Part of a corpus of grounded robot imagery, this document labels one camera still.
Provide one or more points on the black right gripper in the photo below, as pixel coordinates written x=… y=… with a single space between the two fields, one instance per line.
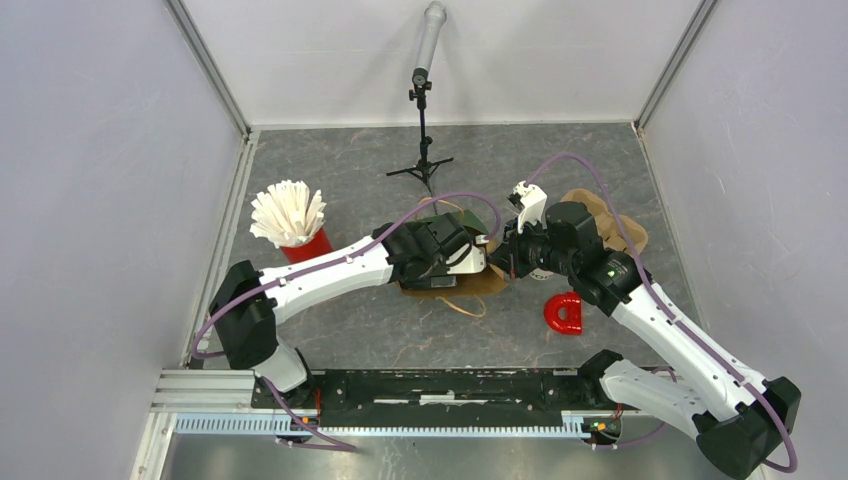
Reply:
x=507 y=257

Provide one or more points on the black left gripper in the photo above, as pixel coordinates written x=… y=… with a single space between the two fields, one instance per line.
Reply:
x=437 y=278

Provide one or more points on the green brown paper bag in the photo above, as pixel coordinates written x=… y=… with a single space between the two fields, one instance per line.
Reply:
x=489 y=281

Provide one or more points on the white paper coffee cup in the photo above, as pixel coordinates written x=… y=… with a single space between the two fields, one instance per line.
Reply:
x=541 y=275

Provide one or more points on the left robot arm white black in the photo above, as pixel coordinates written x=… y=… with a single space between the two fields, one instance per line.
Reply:
x=251 y=303

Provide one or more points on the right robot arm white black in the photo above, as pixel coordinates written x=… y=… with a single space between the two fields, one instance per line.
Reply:
x=736 y=416

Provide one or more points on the red horseshoe shaped object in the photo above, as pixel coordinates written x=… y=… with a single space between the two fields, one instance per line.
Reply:
x=563 y=314

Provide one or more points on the red cup holder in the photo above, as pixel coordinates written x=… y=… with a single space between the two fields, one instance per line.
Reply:
x=316 y=246

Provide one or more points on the brown pulp cup carriers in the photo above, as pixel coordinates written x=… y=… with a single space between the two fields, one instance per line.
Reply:
x=607 y=227

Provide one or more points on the black tripod with grey tube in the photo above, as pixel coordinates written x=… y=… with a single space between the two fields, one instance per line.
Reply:
x=435 y=16

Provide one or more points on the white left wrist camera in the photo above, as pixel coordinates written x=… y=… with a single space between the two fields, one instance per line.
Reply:
x=469 y=260

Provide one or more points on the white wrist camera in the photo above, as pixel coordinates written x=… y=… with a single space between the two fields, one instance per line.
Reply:
x=469 y=260
x=530 y=200

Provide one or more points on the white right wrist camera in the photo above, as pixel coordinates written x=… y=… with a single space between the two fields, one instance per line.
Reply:
x=530 y=200

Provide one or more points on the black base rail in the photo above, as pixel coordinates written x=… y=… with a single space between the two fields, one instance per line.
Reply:
x=446 y=398

